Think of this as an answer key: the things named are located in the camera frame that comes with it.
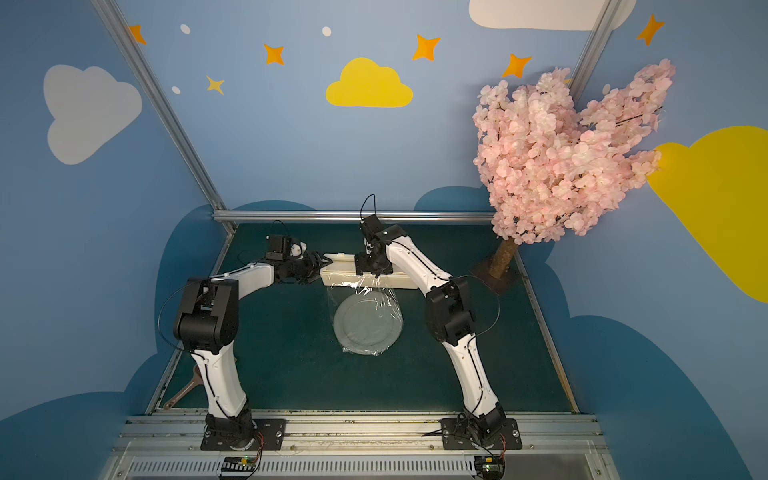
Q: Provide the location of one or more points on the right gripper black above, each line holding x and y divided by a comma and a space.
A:
372, 262

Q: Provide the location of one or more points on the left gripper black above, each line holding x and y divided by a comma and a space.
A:
309, 267

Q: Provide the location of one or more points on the cream plastic wrap dispenser box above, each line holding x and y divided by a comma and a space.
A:
342, 273

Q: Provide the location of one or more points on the clear plastic wrap sheet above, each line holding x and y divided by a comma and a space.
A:
366, 312

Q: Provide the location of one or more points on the grey round plate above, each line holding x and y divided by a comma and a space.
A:
367, 324

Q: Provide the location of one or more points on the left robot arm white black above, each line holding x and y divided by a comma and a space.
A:
207, 322

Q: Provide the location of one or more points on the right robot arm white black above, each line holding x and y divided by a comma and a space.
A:
449, 315

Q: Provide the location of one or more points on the horizontal aluminium back bar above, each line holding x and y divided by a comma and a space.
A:
295, 216

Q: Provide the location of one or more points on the brown slotted spatula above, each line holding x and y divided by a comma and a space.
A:
195, 381

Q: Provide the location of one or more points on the pink blossom artificial tree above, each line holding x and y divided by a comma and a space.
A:
549, 168

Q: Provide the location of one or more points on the left small circuit board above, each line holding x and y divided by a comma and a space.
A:
237, 468

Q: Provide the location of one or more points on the small circuit board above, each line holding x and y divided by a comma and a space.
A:
237, 468
488, 468

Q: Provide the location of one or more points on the right small circuit board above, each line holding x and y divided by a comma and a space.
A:
488, 468

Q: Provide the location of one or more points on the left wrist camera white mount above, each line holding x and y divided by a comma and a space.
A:
297, 249

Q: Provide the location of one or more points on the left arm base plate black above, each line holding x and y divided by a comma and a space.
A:
243, 434

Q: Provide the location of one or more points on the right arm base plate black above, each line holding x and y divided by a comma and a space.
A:
461, 434

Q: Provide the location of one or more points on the aluminium rail frame front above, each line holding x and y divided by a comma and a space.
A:
361, 445

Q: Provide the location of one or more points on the left aluminium corner post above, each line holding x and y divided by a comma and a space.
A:
114, 21

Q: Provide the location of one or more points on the aluminium corner post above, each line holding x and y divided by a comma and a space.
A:
114, 21
593, 48

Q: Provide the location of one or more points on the right aluminium corner post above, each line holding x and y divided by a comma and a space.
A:
593, 48

